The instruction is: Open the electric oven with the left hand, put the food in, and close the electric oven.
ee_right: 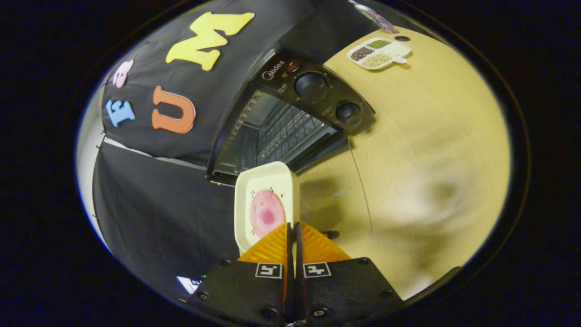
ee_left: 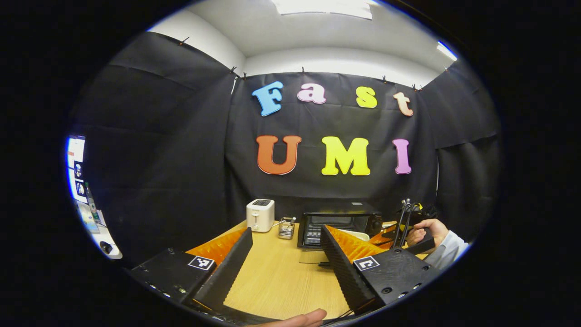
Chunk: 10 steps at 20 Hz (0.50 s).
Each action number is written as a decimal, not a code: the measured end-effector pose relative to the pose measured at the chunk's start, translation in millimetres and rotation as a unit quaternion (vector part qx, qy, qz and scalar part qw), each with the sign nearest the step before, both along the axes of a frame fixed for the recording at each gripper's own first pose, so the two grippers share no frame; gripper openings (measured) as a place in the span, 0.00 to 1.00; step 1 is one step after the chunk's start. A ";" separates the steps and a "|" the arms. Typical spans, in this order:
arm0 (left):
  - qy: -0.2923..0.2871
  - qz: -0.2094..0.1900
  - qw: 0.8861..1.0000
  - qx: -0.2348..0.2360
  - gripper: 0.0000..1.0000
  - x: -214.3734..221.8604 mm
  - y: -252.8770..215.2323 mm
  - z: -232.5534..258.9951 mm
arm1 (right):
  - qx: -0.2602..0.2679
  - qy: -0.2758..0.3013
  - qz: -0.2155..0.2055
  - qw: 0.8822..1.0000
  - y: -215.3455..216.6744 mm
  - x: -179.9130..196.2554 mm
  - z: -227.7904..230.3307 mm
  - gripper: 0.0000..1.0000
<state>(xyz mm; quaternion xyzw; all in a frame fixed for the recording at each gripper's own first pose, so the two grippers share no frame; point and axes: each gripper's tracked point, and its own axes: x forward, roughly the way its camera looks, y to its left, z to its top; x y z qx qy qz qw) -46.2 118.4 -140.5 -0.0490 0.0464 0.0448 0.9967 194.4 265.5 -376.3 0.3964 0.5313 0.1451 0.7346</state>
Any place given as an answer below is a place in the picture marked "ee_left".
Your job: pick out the white side desk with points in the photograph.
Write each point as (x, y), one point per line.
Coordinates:
(100, 234)

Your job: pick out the large ceiling light panel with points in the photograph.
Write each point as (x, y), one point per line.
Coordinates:
(322, 7)

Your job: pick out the green bottle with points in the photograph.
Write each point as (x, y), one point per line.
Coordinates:
(91, 202)

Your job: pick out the white food tray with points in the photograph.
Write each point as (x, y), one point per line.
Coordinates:
(361, 235)

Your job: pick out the black backdrop cloth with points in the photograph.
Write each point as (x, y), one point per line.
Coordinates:
(181, 159)

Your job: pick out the black electric oven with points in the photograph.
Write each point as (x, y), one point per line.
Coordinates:
(345, 220)

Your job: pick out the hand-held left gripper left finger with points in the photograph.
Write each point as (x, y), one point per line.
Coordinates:
(229, 272)

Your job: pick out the black computer mouse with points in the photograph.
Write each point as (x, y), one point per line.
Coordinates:
(107, 247)

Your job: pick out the small ceiling light panel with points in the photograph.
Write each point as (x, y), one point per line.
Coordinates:
(447, 51)

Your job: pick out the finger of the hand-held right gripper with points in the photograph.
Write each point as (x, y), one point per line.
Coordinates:
(383, 240)

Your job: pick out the white toaster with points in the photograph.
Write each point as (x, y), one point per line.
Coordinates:
(259, 218)

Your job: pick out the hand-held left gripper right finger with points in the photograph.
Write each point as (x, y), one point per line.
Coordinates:
(345, 272)

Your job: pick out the computer monitor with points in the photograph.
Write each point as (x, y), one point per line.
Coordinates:
(76, 163)

